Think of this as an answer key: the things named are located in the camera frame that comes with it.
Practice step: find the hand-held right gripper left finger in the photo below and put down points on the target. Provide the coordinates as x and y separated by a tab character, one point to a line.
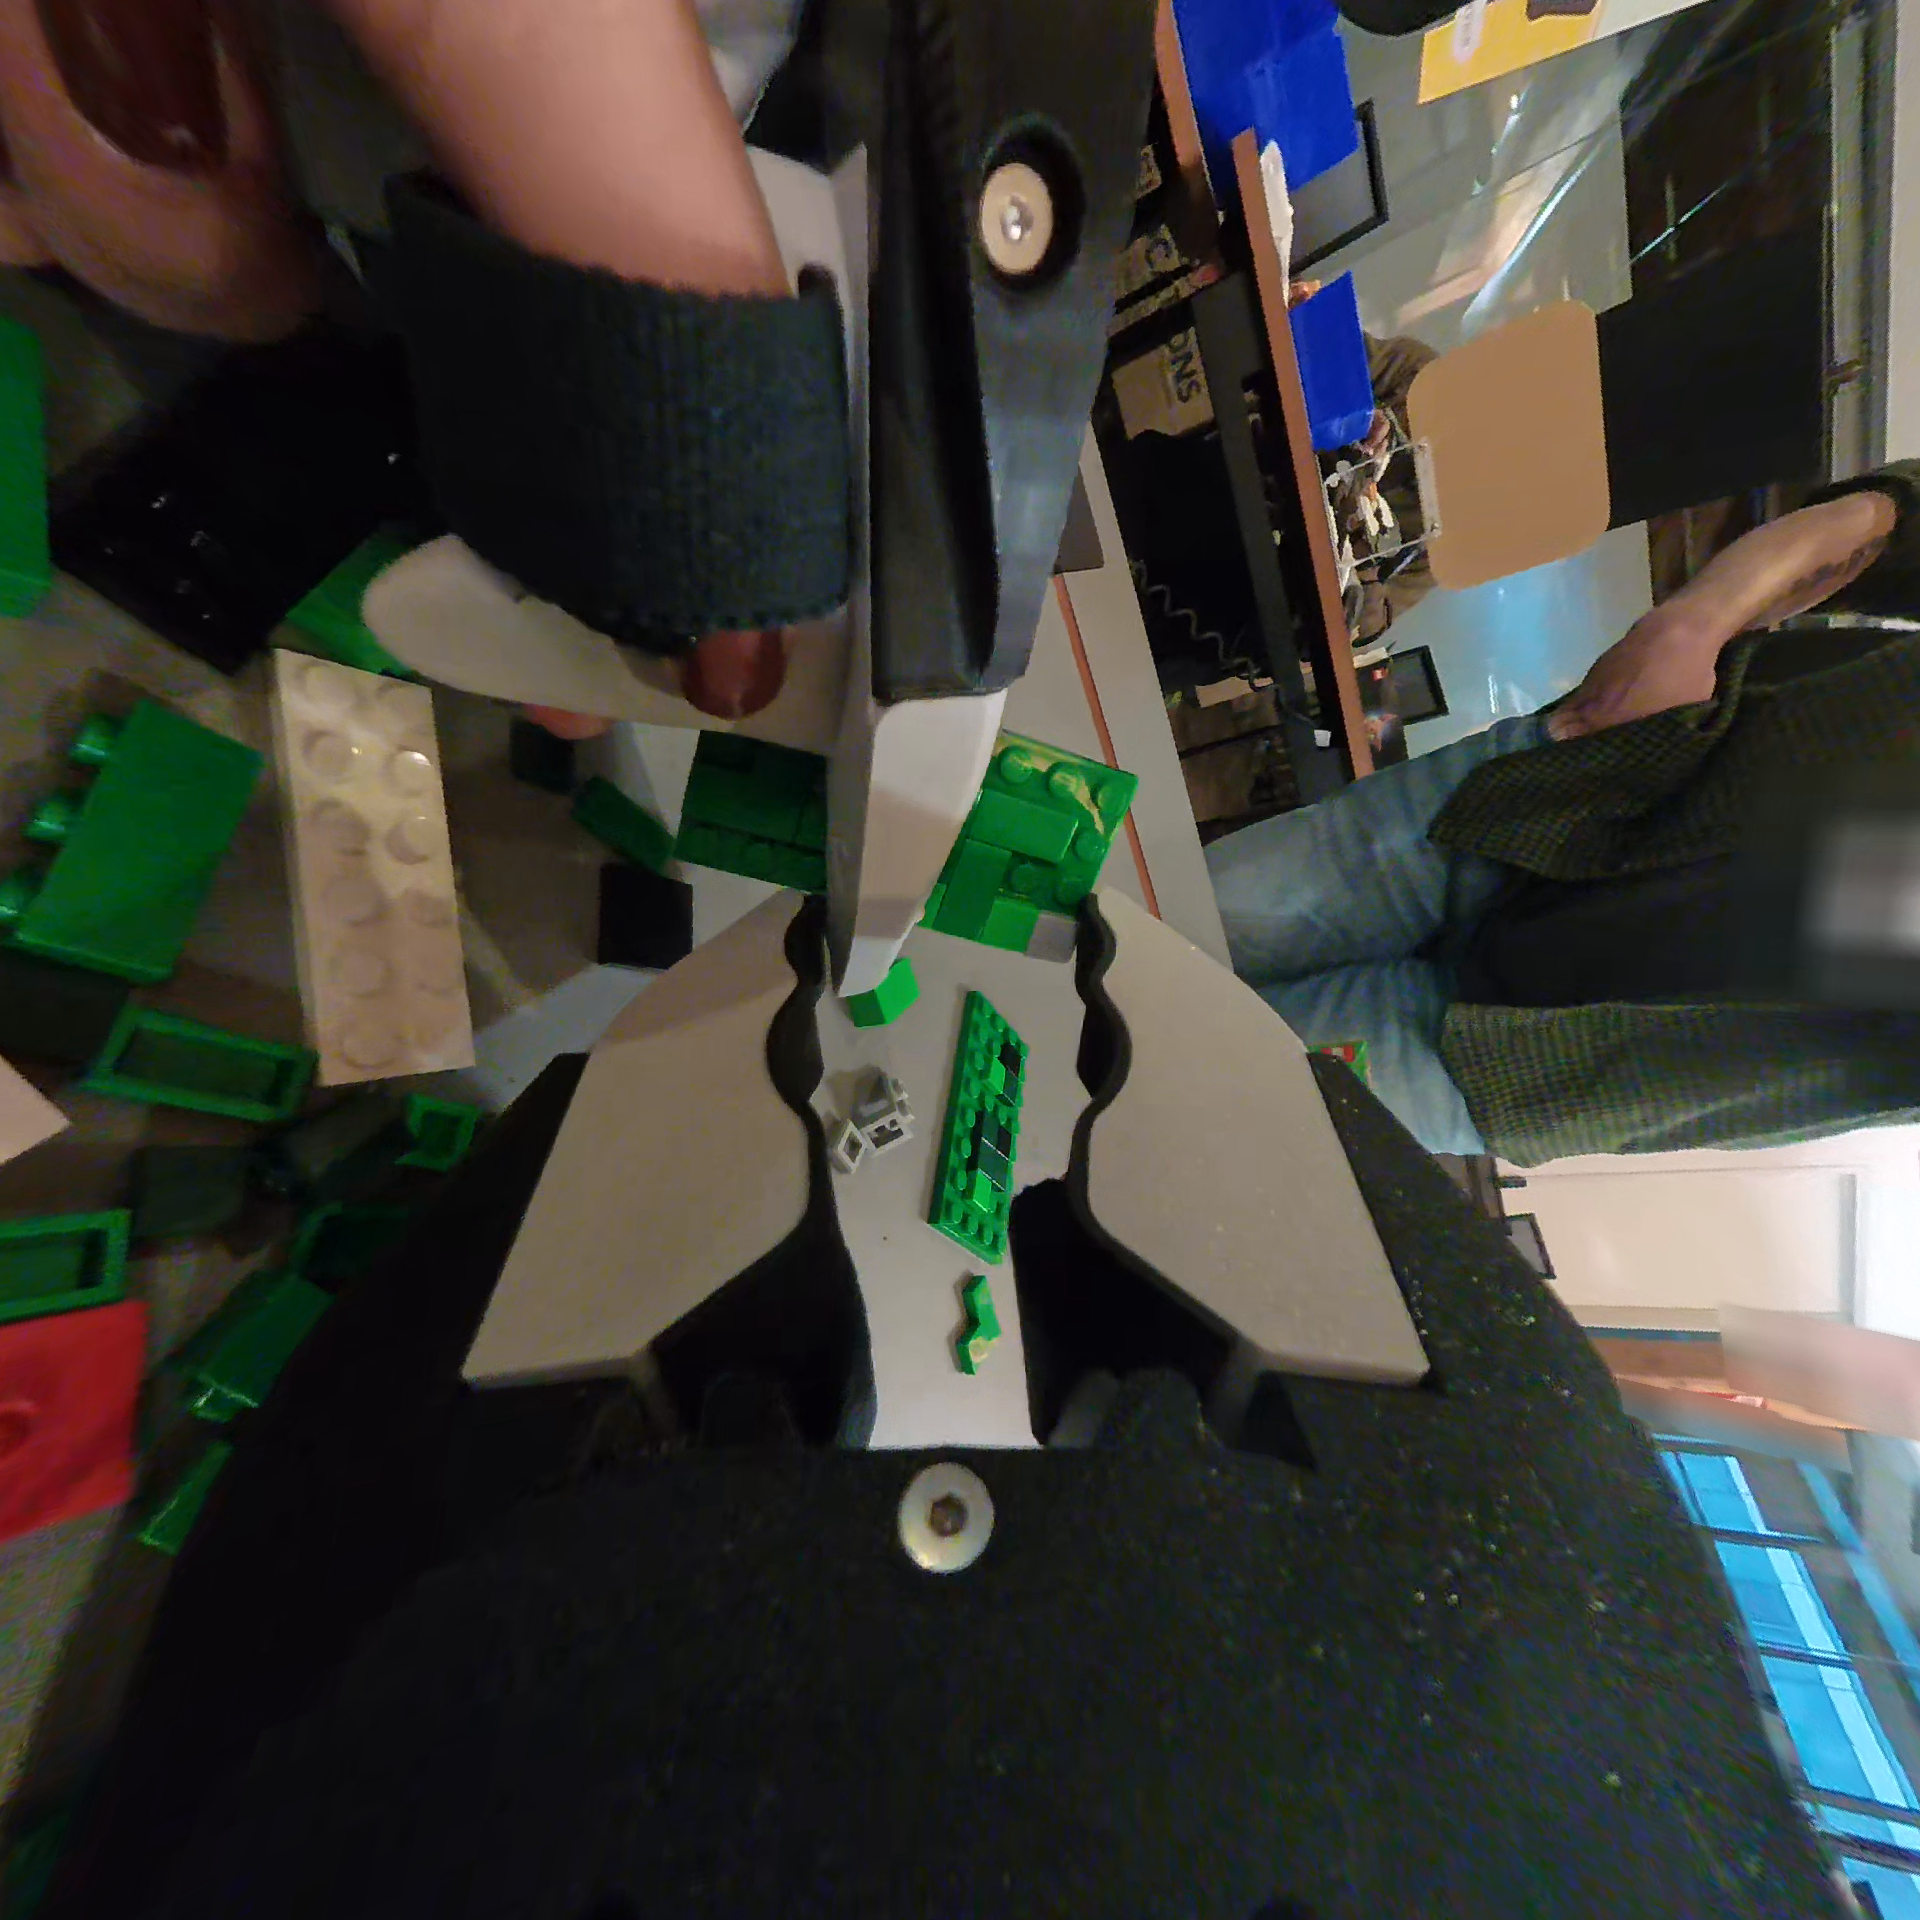
662	1184

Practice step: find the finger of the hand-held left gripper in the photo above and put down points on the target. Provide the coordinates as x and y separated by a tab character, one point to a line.
909	840

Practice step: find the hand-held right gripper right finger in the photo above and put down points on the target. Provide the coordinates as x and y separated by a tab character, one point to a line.
1245	1184

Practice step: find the green brick frame assembly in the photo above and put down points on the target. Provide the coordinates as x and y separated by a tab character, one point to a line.
1036	840

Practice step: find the green plate with dark tiles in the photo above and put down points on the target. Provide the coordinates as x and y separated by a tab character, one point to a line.
974	1171

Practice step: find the person's left hand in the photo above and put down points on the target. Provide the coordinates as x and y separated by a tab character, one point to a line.
452	107

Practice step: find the green brick stack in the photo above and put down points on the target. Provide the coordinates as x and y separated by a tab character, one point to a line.
750	820

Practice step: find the small green brick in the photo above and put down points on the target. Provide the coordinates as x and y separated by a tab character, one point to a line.
882	997

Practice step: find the brown cardboard box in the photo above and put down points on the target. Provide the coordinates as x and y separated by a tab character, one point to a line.
1170	390

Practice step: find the black square tile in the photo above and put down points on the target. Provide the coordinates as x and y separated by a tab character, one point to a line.
645	916

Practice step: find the green slope brick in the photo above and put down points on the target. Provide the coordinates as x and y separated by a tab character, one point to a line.
622	826

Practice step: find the green L-shaped tile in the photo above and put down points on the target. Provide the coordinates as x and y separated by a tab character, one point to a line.
980	1342

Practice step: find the small blue storage bin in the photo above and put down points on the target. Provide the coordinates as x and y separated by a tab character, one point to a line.
1335	360

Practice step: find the wooden table black legs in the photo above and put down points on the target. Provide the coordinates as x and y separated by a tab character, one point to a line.
1334	600

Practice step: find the white crumpled paper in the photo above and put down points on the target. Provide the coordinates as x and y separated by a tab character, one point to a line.
1271	195

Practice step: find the long white brick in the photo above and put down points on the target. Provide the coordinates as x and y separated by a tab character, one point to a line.
375	870

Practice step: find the black monitor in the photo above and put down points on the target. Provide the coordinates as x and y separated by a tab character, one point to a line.
1343	188

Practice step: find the large blue storage bin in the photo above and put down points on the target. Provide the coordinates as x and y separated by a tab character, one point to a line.
1261	77

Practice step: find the small black display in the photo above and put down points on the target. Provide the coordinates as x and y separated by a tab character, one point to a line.
1412	698

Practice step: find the pile of loose green bricks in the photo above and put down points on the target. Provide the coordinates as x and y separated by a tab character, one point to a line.
142	848

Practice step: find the red square tile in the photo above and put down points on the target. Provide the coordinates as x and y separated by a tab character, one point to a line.
66	1419

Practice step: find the small white brick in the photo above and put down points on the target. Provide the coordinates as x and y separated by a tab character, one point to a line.
23	1118

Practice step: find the yellow cardboard box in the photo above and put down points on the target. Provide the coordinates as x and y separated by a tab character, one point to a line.
1501	44

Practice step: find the grey bracket brick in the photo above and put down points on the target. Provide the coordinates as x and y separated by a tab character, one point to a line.
885	1102

